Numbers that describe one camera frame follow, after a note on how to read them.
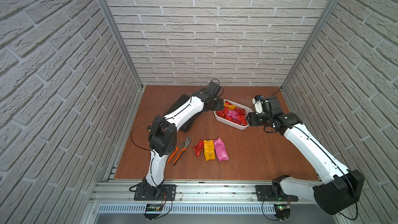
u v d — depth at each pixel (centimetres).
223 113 95
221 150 84
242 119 97
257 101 72
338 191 38
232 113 100
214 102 79
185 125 92
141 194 73
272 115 58
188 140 90
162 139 51
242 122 95
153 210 71
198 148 87
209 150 85
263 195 74
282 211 70
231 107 100
